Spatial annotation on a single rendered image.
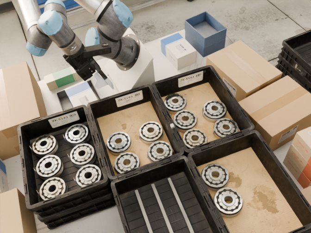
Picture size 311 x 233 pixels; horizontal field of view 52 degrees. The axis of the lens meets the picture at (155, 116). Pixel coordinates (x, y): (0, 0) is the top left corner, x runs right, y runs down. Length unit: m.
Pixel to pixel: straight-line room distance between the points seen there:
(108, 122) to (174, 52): 0.59
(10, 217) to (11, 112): 0.48
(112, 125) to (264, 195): 0.69
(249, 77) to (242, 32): 1.68
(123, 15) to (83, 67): 0.35
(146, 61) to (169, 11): 1.99
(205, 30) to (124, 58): 0.59
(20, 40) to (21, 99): 1.99
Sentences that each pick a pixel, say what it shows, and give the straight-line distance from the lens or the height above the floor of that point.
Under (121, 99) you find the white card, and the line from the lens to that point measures 1.45.
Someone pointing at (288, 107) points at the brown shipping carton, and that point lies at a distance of 1.51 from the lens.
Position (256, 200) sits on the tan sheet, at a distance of 1.28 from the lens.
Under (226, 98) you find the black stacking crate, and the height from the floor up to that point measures 0.89.
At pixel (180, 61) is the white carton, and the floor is 0.76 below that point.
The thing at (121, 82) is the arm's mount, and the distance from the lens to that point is 1.66.
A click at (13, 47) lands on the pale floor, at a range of 3.52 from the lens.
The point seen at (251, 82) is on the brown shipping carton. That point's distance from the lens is 1.57.
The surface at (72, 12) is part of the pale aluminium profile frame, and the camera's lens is 3.18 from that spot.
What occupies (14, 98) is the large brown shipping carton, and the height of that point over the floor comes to 0.90.
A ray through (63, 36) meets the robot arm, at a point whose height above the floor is 1.32.
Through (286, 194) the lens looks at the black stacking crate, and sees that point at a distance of 1.29.
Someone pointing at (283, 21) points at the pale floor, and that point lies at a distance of 3.46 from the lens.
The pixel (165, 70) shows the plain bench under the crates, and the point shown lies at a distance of 1.83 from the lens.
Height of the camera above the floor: 1.98
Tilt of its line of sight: 52 degrees down
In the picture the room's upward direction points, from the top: 7 degrees counter-clockwise
